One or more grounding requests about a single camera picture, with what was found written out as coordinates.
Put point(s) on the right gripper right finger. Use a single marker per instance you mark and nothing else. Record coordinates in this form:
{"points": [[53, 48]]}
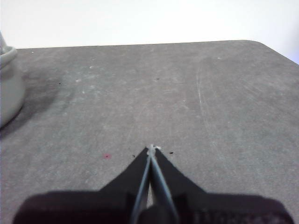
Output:
{"points": [[222, 210]]}

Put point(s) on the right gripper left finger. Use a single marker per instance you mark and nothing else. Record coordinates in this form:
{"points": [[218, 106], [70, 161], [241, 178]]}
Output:
{"points": [[93, 207]]}

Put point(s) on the pale green electric cooking pot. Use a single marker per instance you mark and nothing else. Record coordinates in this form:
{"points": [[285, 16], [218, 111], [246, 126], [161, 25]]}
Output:
{"points": [[9, 93]]}

